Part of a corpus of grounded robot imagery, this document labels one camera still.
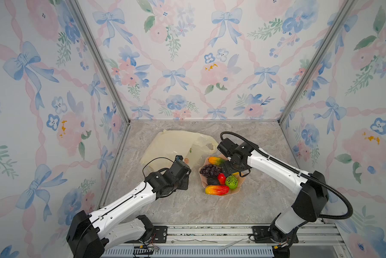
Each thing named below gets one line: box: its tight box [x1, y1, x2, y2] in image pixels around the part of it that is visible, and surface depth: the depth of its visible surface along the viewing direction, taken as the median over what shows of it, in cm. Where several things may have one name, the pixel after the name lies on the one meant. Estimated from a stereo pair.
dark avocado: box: [206, 175, 219, 186], surface depth 86 cm
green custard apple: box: [225, 174, 239, 190], surface depth 83 cm
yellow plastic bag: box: [139, 129, 219, 171], surface depth 94 cm
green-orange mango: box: [208, 156, 227, 168], surface depth 92 cm
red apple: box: [217, 172, 227, 186], surface depth 87 cm
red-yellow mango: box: [204, 184, 230, 196], surface depth 81 cm
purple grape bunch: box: [199, 164, 222, 178], surface depth 86 cm
